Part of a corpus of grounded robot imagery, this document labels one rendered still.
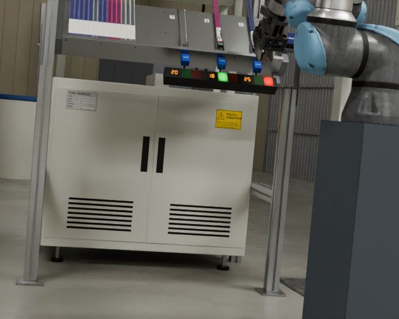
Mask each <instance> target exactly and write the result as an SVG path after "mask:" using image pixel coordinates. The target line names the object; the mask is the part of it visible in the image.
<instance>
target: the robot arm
mask: <svg viewBox="0 0 399 319"><path fill-rule="evenodd" d="M260 13H261V14H262V15H263V16H265V17H267V18H263V19H262V20H260V21H259V24H258V26H255V29H254V31H253V34H252V39H253V44H254V48H255V54H256V58H257V59H258V61H263V60H265V59H267V58H269V60H270V62H272V61H273V59H274V51H277V52H284V49H285V47H286V44H287V42H288V33H287V30H286V26H288V23H289V24H290V26H291V27H293V28H295V29H297V31H296V32H295V35H294V56H295V59H296V62H297V64H298V66H299V67H300V69H301V70H303V71H304V72H306V73H312V74H316V75H318V76H322V75H327V76H333V77H344V78H352V82H351V92H350V95H349V96H348V99H347V101H346V104H345V107H344V108H343V111H342V113H341V122H357V123H371V124H379V125H392V126H399V31H398V30H396V29H393V28H390V27H385V26H382V25H374V24H363V22H364V20H365V14H366V13H367V7H366V4H365V2H364V1H363V0H268V3H267V5H266V6H264V5H261V8H260ZM356 27H357V28H356ZM263 50H264V51H263ZM262 51H263V52H262Z"/></svg>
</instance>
